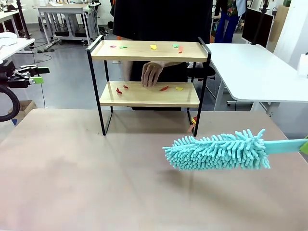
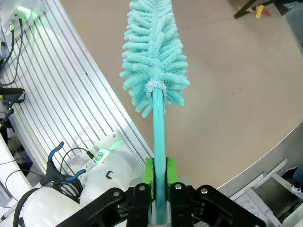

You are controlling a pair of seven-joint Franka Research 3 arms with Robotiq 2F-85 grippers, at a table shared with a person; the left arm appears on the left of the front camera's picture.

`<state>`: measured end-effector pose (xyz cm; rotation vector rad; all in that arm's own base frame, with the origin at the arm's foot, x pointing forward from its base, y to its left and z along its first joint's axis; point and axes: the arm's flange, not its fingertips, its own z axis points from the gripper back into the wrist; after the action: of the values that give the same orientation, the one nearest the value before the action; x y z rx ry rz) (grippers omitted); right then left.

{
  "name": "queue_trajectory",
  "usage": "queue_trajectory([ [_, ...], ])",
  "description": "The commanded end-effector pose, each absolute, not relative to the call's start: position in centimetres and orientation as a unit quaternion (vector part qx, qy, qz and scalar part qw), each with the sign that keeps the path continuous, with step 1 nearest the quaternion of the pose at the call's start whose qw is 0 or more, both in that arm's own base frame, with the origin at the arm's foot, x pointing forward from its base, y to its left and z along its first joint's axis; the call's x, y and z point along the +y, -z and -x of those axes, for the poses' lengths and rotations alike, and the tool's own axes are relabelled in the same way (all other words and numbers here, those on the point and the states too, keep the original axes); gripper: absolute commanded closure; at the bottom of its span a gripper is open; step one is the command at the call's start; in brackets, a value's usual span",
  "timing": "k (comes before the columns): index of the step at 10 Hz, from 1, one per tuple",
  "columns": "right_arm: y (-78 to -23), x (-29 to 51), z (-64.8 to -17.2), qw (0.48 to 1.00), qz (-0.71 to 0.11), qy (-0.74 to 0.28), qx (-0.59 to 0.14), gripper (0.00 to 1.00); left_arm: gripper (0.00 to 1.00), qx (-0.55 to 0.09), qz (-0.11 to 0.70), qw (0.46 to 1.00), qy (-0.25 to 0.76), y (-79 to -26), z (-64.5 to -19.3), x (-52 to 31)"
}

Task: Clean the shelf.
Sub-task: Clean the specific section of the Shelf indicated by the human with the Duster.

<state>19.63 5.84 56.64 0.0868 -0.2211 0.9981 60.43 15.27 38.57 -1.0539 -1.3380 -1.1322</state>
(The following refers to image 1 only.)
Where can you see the teal microfiber duster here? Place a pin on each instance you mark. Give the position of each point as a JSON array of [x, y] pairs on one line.
[[216, 150]]

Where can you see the white side table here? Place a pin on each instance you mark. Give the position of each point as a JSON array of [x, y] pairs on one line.
[[16, 47]]

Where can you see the grey metal workbench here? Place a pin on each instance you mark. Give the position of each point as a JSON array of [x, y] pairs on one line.
[[62, 10]]

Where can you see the black computer monitor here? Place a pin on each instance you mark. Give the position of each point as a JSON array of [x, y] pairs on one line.
[[256, 26]]

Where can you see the wooden two-tier shelf black frame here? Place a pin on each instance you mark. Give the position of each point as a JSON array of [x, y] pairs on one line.
[[149, 96]]

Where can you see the black tripod pole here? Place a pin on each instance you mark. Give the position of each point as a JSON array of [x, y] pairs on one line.
[[23, 19]]

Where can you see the person's left hand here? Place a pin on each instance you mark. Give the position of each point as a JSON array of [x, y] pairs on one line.
[[151, 72]]

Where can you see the red-orange paper scrap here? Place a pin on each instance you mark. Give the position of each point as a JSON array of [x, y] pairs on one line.
[[164, 88]]

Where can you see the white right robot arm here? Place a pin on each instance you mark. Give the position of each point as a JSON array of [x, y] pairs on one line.
[[303, 66]]

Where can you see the bystander in blue trousers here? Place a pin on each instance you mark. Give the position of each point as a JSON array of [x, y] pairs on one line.
[[227, 26]]

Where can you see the white height-adjustable desk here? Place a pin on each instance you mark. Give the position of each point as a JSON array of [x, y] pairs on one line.
[[252, 72]]

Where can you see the brown cardboard box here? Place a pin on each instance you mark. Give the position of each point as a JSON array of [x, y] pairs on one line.
[[26, 107]]

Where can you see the person's torso in black shirt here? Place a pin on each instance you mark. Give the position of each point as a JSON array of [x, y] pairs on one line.
[[163, 19]]

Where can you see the floor power strip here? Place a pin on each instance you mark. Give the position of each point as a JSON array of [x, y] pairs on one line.
[[45, 50]]

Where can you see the white crumpled cloth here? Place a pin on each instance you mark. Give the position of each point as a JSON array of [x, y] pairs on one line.
[[7, 38]]

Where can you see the long orange paper scrap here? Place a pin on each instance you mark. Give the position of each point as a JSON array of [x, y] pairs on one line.
[[180, 49]]

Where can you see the white lab table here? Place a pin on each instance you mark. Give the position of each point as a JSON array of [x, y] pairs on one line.
[[9, 15]]

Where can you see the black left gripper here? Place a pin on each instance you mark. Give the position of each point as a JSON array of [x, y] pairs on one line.
[[14, 83]]

